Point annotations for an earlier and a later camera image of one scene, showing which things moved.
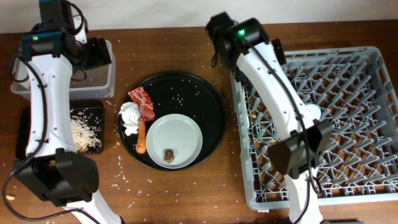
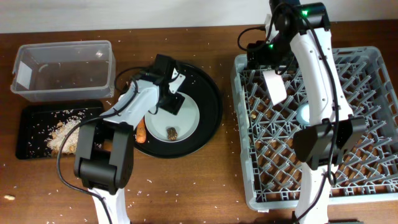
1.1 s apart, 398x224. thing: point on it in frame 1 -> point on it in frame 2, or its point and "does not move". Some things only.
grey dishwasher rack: x=356 y=89 does not move
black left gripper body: x=94 y=53 -> x=175 y=103
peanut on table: x=10 y=197 does not move
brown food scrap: x=168 y=155 -> x=172 y=134
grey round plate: x=175 y=132 -> x=185 y=122
